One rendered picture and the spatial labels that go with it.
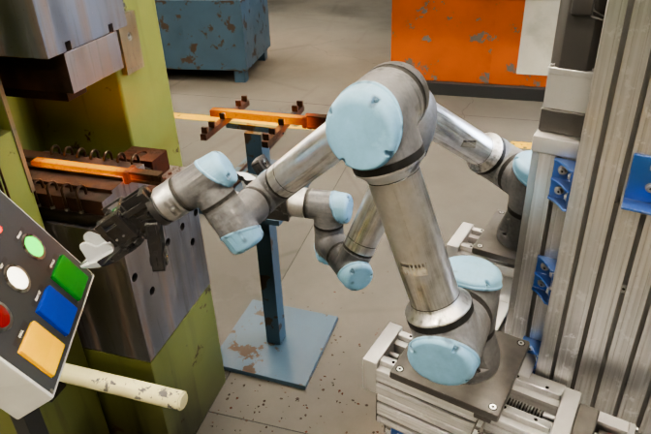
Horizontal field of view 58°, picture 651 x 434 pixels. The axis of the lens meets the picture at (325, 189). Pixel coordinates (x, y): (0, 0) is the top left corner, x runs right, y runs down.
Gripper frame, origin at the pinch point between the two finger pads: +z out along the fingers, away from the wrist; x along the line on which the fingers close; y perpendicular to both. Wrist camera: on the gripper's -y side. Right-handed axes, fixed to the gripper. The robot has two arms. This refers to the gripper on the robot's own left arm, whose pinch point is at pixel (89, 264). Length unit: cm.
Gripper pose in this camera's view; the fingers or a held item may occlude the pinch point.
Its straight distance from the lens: 127.5
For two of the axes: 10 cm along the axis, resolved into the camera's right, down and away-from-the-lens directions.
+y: -5.2, -7.1, -4.8
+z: -8.4, 5.2, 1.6
